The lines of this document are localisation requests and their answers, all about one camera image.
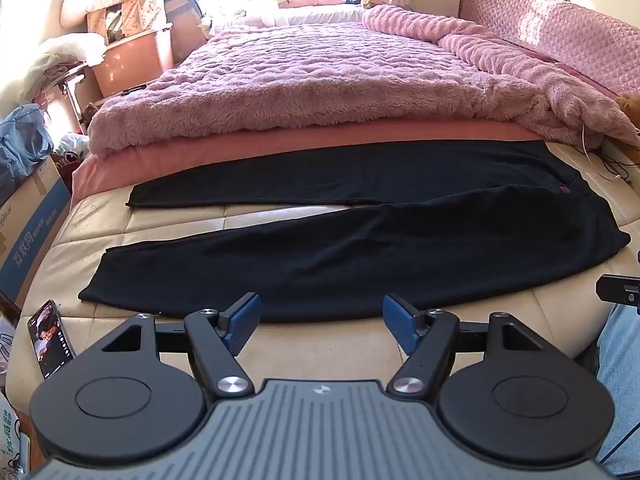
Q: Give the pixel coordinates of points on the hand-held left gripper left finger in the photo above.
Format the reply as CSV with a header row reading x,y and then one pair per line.
x,y
244,317

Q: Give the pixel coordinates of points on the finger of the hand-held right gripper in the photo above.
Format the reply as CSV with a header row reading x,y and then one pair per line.
x,y
617,290

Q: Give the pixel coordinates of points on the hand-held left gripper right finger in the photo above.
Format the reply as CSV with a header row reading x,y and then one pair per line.
x,y
400,320

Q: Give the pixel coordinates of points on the black pants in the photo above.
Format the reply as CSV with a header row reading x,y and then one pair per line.
x,y
350,260

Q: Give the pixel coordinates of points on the person's blue jeans leg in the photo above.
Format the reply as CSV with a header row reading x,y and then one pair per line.
x,y
620,385

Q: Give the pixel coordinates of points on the cream quilted mattress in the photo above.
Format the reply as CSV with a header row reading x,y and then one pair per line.
x,y
175,220

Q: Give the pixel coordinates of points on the pink bed sheet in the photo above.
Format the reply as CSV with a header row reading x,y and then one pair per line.
x,y
200,152

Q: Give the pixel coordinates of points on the smartphone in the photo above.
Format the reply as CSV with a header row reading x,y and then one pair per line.
x,y
50,340

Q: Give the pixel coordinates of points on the cardboard box with blue print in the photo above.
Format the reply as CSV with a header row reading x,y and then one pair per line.
x,y
30,230

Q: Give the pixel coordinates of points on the pink fluffy blanket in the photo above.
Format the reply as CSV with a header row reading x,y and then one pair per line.
x,y
300,85

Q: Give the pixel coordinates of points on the green printed plastic bag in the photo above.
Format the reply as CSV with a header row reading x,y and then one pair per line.
x,y
12,440

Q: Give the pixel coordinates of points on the pink quilted headboard cover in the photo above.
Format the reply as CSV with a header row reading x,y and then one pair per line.
x,y
560,25

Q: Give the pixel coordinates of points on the orange plastic bin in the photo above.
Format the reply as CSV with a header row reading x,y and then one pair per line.
x,y
130,62

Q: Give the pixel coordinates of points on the blue fabric bag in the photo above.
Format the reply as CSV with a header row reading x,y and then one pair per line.
x,y
22,145

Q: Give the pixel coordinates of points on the blue striped bag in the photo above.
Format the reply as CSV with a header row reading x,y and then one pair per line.
x,y
185,15

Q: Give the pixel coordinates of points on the small tan plush toy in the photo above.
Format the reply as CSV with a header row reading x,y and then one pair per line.
x,y
370,3

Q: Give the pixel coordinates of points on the white fluffy cloth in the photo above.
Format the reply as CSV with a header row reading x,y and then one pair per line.
x,y
60,57

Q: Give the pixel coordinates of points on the patterned cardboard box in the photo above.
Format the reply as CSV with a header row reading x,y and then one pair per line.
x,y
115,17

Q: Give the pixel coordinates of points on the white pillow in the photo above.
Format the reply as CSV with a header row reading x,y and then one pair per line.
x,y
74,5

